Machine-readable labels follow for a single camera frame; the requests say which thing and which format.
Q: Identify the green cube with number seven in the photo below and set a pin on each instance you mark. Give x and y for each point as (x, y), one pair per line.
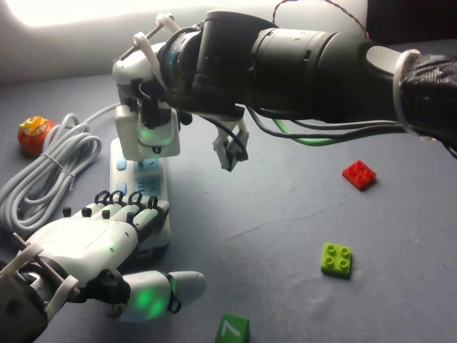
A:
(232, 328)

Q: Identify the orange toy fruit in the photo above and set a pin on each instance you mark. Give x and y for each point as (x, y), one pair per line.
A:
(34, 137)

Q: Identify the red toy brick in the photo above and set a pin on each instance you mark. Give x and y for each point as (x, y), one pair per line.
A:
(358, 176)

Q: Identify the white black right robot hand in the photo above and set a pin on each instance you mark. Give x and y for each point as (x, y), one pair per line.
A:
(132, 71)

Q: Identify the white power strip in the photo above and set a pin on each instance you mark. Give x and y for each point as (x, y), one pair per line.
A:
(150, 186)

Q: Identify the grey table cloth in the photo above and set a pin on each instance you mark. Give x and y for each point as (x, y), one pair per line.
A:
(267, 250)

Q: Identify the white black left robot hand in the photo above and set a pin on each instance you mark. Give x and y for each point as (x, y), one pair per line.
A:
(89, 243)

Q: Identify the white power adapter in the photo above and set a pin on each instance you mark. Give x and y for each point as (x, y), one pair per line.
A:
(126, 135)

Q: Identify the lime green toy brick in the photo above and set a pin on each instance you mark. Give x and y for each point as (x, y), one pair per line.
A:
(336, 262)

